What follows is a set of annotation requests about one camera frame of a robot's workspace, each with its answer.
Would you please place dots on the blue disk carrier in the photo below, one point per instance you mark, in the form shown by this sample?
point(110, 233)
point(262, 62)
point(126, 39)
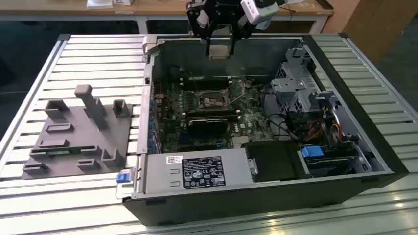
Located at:
point(313, 152)

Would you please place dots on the wooden cabinet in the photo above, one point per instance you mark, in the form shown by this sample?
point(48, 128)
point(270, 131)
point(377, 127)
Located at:
point(376, 24)

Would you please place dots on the blue case latch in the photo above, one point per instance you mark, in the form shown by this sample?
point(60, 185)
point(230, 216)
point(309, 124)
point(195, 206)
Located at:
point(123, 177)

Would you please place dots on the black open PC case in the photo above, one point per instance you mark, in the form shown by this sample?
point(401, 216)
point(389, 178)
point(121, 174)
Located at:
point(229, 208)

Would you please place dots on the black graphics card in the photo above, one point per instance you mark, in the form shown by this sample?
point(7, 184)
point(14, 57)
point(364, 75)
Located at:
point(209, 127)

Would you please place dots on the silver square CPU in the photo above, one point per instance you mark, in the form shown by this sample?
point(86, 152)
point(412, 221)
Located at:
point(219, 51)

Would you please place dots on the green motherboard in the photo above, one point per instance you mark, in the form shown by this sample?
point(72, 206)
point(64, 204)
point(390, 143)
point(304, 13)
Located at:
point(254, 122)

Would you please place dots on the grey power supply unit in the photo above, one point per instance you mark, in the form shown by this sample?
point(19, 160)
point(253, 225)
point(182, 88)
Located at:
point(157, 176)

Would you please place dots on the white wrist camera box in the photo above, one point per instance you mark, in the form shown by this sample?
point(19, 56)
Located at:
point(259, 11)

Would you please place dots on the CPU socket with metal frame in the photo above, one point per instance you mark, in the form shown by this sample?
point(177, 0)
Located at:
point(213, 100)

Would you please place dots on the black plastic shroud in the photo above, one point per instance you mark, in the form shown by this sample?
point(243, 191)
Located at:
point(274, 161)

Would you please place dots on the wooden desk with white frame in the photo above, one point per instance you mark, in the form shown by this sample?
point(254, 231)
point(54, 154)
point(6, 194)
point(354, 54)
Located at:
point(66, 11)

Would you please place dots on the grey plastic parts rack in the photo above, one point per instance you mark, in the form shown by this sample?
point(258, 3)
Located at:
point(82, 147)

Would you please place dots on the metal disk bay cage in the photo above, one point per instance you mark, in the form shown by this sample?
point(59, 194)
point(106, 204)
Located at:
point(294, 98)

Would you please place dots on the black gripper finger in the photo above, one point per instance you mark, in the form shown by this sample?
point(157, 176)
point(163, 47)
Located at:
point(209, 47)
point(233, 46)

